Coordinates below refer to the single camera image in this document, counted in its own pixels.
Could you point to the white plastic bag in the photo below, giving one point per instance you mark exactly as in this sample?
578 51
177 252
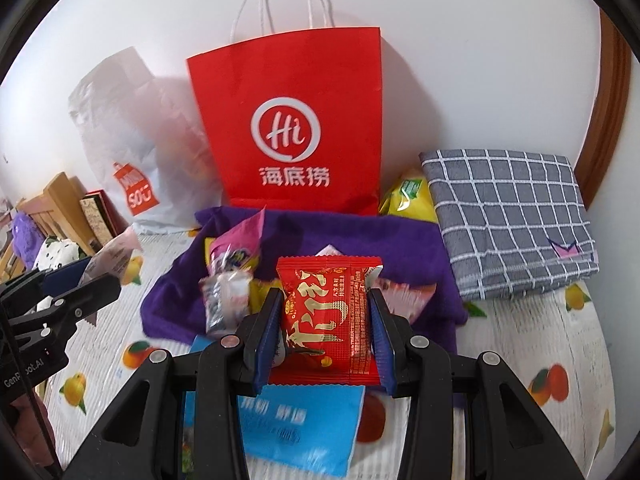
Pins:
125 150

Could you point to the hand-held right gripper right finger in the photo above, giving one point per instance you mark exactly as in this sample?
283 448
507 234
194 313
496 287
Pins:
382 340

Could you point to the white black-spotted plush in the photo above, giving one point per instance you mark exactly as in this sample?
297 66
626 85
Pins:
57 255

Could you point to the small clear wrapped snack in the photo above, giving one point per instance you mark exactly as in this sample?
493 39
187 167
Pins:
225 302

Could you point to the pink panda snack packet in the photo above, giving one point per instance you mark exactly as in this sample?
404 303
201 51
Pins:
407 300

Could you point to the red snack packet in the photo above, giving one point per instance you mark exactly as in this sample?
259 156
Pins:
325 320

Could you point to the wooden chair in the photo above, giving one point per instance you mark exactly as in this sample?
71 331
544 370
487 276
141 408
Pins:
55 205

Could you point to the patterned box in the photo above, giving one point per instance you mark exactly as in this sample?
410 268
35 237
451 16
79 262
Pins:
97 220

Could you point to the blue tissue pack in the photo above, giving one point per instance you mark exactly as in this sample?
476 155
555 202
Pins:
300 425

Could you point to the pale pink snack packet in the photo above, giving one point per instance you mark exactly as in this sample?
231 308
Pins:
112 255

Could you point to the fruit print bed sheet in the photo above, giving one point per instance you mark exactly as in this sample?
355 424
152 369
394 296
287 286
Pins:
500 340

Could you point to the purple plush toy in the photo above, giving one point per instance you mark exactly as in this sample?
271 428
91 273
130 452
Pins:
27 240

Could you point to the person's left forearm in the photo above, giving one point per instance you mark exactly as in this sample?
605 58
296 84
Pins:
35 425

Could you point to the yellow snack packet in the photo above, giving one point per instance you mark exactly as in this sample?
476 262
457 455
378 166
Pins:
262 295

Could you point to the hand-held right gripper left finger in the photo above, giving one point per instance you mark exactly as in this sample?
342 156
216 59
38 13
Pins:
270 340

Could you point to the red paper bag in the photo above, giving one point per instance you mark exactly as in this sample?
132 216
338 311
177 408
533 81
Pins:
290 110

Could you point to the purple towel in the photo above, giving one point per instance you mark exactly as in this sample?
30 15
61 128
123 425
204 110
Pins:
175 300

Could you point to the grey checked folded cloth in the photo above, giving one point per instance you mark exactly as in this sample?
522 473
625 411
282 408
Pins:
510 220

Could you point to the brown wooden frame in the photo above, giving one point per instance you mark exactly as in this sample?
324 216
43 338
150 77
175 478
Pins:
605 110

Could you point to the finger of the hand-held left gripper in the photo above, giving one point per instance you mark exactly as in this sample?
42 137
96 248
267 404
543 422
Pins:
80 305
65 277

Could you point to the yellow snack bag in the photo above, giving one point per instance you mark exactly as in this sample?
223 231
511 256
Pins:
407 200

